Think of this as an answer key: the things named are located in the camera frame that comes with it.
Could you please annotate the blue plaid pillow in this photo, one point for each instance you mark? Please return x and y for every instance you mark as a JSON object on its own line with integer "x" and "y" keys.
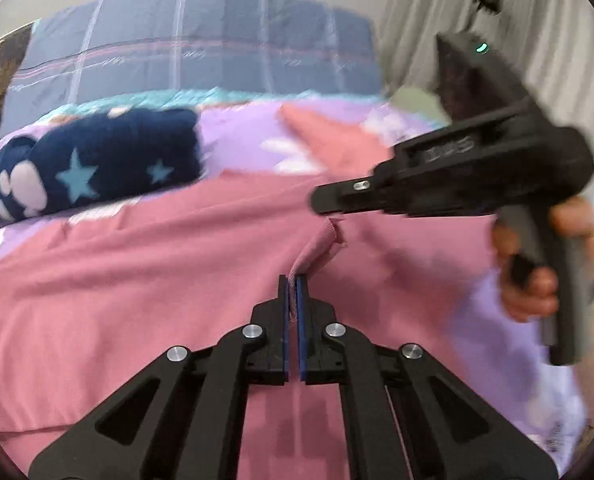
{"x": 187, "y": 45}

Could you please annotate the salmon cloth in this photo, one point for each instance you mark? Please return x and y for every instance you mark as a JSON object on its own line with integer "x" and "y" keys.
{"x": 322, "y": 127}

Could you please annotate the beige curtain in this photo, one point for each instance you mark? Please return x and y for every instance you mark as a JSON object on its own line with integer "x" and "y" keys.
{"x": 552, "y": 35}

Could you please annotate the purple floral bedsheet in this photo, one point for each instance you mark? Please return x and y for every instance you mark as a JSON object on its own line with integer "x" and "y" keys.
{"x": 237, "y": 135}

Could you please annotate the navy star-print fleece garment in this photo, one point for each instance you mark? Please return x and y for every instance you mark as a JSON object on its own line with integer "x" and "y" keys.
{"x": 107, "y": 160}

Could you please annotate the pink garment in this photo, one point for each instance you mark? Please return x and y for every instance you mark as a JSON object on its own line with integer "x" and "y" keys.
{"x": 152, "y": 285}

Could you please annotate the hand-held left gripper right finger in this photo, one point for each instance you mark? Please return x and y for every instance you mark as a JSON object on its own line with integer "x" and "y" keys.
{"x": 302, "y": 330}

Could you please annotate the person's right hand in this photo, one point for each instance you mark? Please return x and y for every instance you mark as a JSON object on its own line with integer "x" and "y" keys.
{"x": 534, "y": 292}

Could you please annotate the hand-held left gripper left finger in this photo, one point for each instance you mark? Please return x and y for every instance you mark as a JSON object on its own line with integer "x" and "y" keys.
{"x": 277, "y": 325}

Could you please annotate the light green cloth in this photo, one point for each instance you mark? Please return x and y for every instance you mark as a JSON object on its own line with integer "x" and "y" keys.
{"x": 417, "y": 102}

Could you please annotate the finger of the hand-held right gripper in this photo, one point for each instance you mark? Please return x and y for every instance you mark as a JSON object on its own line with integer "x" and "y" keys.
{"x": 347, "y": 194}

